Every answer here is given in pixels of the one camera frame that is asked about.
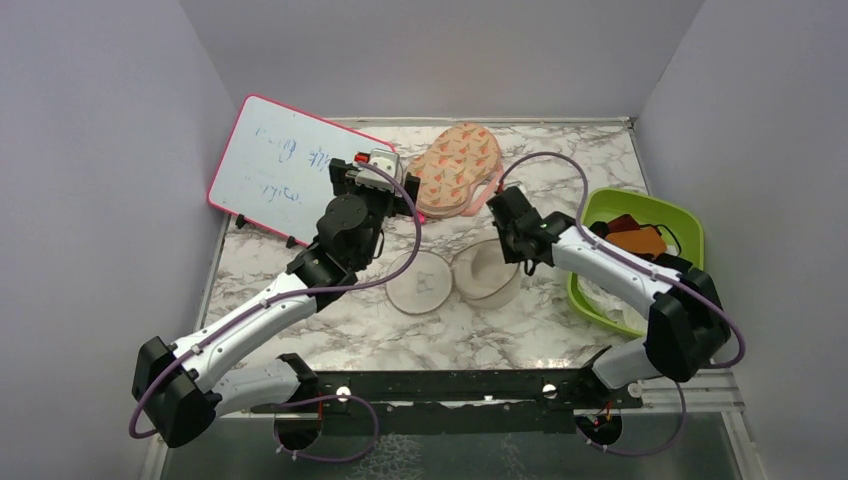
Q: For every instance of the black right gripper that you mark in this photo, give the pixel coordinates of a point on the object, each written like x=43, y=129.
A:
x=510, y=256

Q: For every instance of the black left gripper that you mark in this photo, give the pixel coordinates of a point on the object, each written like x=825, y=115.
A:
x=341, y=179

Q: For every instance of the white mesh laundry bag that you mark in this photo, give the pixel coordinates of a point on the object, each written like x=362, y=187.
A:
x=477, y=273

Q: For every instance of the black and orange bra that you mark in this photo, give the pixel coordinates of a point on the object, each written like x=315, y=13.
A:
x=641, y=240

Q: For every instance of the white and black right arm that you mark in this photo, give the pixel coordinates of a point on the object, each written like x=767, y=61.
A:
x=685, y=327

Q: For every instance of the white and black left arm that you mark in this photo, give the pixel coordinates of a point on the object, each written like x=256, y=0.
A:
x=182, y=387

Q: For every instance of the orange patterned bra wash bag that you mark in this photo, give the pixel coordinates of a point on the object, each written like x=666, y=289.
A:
x=459, y=172

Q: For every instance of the pink framed whiteboard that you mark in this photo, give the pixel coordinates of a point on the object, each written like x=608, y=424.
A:
x=274, y=168

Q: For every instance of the green plastic basin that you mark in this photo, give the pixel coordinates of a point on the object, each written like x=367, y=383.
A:
x=608, y=203

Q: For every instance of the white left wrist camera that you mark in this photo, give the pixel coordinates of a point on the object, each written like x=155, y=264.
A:
x=380, y=160

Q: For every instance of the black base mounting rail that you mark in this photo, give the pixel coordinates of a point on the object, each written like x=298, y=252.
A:
x=436, y=402

